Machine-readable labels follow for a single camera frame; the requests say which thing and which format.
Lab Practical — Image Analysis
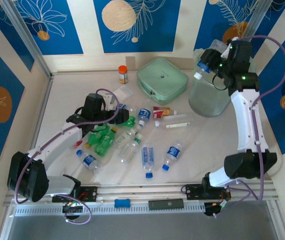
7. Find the aluminium side rail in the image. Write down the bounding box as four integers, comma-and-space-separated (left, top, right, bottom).
29, 74, 55, 153

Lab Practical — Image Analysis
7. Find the aluminium frame post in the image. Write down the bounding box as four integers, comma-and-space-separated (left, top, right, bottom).
237, 0, 276, 41
0, 0, 53, 80

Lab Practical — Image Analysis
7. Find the crushed green plastic bottle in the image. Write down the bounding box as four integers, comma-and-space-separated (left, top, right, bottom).
121, 115, 137, 129

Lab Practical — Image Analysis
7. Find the red snack packet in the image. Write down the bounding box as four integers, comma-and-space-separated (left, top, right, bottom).
152, 106, 178, 119

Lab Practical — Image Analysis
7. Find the slotted grey cable duct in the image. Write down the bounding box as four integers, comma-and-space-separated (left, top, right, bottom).
14, 201, 268, 216

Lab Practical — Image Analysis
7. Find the mint green zip case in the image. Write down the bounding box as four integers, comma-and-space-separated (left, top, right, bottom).
136, 56, 190, 106

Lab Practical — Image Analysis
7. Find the clear plastic bin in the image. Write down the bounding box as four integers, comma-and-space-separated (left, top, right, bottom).
188, 39, 257, 118

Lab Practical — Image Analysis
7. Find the orange-capped pill bottle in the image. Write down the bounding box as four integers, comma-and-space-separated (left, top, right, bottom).
118, 65, 129, 85

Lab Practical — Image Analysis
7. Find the crushed blue-label white-cap bottle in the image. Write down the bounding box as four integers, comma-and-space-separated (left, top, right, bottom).
137, 99, 153, 127

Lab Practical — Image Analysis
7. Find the blue-label white-cap plastic bottle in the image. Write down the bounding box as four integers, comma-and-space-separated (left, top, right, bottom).
118, 103, 139, 113
193, 59, 212, 80

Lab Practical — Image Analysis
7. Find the black rectangular device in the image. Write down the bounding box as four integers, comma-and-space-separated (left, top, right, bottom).
148, 199, 185, 212

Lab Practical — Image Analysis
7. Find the aluminium mounting rail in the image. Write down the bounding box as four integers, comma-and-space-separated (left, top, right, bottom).
3, 181, 280, 207

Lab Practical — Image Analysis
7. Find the grey metal panel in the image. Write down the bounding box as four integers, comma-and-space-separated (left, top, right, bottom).
0, 211, 285, 240

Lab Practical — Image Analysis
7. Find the blue-label blue-cap plastic bottle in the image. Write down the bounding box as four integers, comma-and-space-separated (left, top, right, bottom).
141, 144, 156, 180
161, 140, 185, 172
75, 149, 103, 174

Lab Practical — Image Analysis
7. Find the small clear plastic bag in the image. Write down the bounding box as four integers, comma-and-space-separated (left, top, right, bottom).
112, 84, 135, 102

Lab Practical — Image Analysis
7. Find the blue bone-shaped object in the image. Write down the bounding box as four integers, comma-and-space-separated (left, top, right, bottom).
114, 198, 131, 208

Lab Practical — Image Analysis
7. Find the small circuit board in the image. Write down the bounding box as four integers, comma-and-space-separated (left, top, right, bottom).
62, 201, 83, 213
204, 201, 231, 216

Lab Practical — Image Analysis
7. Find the clear bottle with green label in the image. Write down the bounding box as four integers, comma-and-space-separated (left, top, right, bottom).
118, 132, 145, 164

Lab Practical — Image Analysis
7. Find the clear white-cap plastic bottle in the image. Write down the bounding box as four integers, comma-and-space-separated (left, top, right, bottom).
154, 113, 195, 130

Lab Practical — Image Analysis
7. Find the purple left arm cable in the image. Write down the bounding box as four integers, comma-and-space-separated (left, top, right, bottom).
13, 88, 120, 203

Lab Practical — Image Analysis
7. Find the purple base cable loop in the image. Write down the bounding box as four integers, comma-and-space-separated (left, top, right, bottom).
64, 199, 93, 225

